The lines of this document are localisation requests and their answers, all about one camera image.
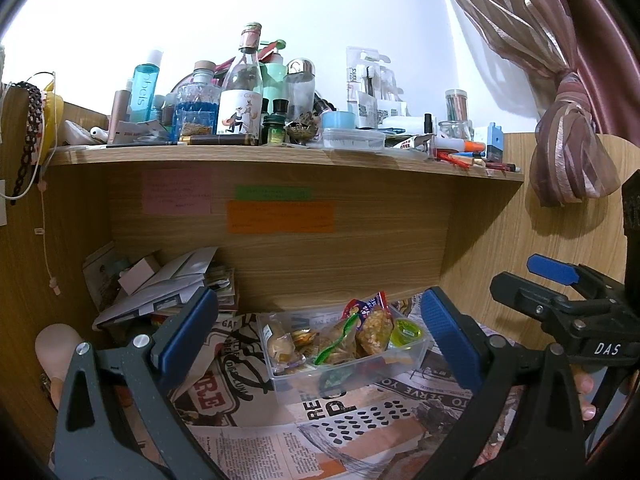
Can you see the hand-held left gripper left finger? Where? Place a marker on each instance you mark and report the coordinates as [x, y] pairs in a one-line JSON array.
[[187, 330]]

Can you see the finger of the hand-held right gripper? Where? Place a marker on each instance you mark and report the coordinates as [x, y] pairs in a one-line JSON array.
[[525, 297], [552, 267]]

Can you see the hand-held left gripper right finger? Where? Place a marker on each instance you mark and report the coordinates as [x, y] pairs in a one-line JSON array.
[[450, 335]]

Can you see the clear plastic container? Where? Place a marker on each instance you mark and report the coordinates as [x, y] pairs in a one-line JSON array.
[[350, 385]]

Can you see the person's right hand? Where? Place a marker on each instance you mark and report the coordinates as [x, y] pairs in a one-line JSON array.
[[586, 390]]

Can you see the green jelly cup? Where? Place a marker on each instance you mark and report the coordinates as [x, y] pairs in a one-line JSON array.
[[406, 332]]

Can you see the pile of white paper envelopes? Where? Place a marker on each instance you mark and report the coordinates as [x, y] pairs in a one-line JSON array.
[[175, 275]]

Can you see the small white cardboard box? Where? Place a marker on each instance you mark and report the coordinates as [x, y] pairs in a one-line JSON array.
[[137, 274]]

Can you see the clear snack bag colourful top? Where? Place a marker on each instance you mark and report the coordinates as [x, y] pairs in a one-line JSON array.
[[372, 332]]

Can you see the clear snack bag green zip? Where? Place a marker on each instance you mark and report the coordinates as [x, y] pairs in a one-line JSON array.
[[340, 345]]

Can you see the small burger shaped candy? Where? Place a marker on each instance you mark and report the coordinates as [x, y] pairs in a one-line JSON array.
[[303, 337]]

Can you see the pale pink rounded object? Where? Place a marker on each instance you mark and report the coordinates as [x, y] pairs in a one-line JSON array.
[[55, 355]]

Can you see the pink sticky note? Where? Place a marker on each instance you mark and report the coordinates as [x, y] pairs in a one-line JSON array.
[[175, 191]]

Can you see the blue and white small box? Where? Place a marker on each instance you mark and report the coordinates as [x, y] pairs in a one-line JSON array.
[[495, 137]]

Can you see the printed newspaper sheet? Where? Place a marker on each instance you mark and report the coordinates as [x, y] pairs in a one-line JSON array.
[[280, 440]]

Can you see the orange sticky note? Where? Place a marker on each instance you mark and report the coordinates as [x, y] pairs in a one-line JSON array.
[[280, 217]]

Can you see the wooden desk hutch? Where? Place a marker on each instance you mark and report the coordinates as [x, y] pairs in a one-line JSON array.
[[325, 260]]

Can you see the white glue tube orange cap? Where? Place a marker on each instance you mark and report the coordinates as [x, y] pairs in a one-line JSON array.
[[460, 146]]

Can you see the pink striped curtain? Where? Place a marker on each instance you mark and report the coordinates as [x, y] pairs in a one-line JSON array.
[[560, 110]]

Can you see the green sticky note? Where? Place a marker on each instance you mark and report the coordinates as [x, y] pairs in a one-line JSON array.
[[272, 193]]

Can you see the glass jar of sticks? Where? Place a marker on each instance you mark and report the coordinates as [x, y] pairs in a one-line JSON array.
[[456, 105]]

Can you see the dark brown cylinder tube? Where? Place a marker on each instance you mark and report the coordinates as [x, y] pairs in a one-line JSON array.
[[220, 140]]

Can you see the dark green ink bottle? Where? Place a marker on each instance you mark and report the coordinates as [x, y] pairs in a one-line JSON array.
[[274, 131]]

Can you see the flat clear plastic box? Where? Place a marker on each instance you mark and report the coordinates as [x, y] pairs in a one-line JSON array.
[[352, 139]]

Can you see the square glass bottle cork cap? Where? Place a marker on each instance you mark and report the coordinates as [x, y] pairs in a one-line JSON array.
[[197, 107]]

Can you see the rose gold cosmetic tube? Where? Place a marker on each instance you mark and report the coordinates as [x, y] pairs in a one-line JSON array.
[[119, 112]]

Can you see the bowl of dried flowers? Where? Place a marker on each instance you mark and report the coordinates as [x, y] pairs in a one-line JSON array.
[[302, 129]]

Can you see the light blue round jar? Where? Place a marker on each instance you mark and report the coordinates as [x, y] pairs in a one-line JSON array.
[[337, 120]]

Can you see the tall bottle with blue liquid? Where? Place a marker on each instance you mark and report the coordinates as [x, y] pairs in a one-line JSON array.
[[145, 87]]

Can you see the clear glass bottle illustrated label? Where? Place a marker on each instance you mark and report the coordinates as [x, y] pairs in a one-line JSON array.
[[242, 90]]

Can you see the black braided headbands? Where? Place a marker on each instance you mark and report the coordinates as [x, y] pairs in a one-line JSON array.
[[27, 135]]

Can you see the yellow cloth item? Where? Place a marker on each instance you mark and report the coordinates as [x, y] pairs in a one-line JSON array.
[[51, 115]]

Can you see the white packaged toothbrush heads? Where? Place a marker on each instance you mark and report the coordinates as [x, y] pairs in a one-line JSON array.
[[370, 85]]

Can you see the glass bottle with silver cap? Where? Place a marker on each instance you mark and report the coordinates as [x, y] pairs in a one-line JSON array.
[[299, 87]]

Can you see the mint green bottle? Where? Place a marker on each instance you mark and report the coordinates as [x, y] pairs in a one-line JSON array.
[[275, 72]]

